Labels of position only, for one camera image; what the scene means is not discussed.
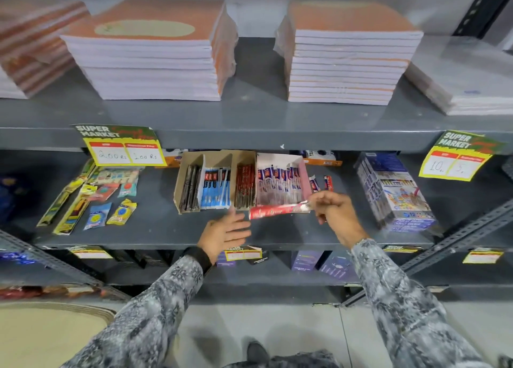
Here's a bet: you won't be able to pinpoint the yellow green price tag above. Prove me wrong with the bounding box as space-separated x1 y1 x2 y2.
418 130 506 182
72 123 168 167

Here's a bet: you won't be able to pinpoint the person's left forearm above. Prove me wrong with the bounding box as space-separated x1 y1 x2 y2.
60 255 204 368

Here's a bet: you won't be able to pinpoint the person's right hand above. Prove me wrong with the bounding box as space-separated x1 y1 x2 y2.
308 190 369 250

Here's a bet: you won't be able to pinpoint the row of red pens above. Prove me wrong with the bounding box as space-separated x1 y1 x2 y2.
234 163 256 210

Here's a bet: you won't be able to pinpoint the blue pen packets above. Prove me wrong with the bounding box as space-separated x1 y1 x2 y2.
199 167 232 210

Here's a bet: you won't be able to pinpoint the orange white box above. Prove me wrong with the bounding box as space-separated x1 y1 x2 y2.
289 150 344 167

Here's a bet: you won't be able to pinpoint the pink cardboard pen box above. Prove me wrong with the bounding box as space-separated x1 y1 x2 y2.
255 152 313 208

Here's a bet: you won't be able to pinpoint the stack of crayon boxes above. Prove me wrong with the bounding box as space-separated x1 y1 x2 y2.
354 151 438 233

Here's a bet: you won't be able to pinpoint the row of dark pens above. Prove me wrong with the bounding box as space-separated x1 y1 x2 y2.
179 164 202 213

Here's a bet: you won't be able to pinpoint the red pen packet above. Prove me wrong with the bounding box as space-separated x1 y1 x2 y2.
248 202 312 221

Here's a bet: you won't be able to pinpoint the blue sharpener blister packet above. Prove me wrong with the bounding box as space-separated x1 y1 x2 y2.
83 202 112 231

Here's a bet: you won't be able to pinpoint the person's left hand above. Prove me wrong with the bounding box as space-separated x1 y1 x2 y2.
197 208 252 265

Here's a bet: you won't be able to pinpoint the red blister packet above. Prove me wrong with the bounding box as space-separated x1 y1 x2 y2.
87 183 121 202

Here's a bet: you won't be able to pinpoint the yellow sharpener blister packet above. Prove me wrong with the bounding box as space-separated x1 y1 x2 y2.
106 199 138 226

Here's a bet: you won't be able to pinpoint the person's black shoe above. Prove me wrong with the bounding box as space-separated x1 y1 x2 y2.
246 341 271 366

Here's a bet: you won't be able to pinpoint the person's right forearm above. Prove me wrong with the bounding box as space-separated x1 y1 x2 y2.
350 238 494 368

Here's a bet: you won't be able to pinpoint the person's patterned trouser leg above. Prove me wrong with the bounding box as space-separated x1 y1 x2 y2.
222 350 341 368

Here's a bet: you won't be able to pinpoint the purple box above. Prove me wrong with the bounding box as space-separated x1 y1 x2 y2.
318 252 359 282
291 250 324 272

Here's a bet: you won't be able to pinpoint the brown cardboard pen box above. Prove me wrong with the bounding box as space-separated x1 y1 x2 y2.
173 150 257 215

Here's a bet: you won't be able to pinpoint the stack of striped orange notebooks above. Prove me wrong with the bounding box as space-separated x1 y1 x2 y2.
0 0 91 100

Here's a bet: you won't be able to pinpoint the long yellow green packet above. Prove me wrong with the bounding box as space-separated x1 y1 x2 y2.
36 158 97 227
52 184 98 236

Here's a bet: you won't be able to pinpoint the small yellow shelf label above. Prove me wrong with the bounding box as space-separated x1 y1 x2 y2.
67 245 114 260
383 244 422 254
224 245 263 262
462 248 505 265

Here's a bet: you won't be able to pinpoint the pastel eraser packet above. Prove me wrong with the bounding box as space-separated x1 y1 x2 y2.
87 167 145 186

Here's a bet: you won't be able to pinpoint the grey metal shelf rack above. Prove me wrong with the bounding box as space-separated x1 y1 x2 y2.
0 0 513 308

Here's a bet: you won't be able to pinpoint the row of white blue pens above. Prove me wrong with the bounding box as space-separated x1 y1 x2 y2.
257 164 304 205

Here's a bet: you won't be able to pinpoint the stack of white notebooks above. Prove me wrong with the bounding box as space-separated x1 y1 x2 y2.
404 35 513 117

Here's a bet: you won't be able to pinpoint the black wristband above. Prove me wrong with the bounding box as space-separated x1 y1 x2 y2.
182 246 213 276

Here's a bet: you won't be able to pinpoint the teal blister packet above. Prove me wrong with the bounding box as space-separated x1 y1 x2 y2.
117 176 139 198

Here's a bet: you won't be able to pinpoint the beige woven basket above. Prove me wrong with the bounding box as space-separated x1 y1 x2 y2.
0 301 118 368

